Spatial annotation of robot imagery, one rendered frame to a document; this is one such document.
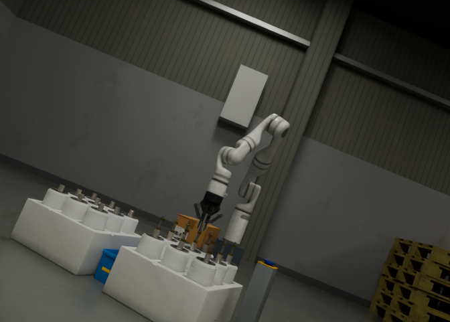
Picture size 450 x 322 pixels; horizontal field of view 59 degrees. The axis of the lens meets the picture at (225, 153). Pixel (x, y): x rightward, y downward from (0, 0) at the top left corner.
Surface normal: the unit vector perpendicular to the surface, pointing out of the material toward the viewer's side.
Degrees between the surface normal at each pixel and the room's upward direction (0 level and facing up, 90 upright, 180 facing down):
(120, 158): 90
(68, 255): 90
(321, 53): 90
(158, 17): 90
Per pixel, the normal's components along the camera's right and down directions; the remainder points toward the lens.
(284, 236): 0.08, -0.10
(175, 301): -0.34, -0.26
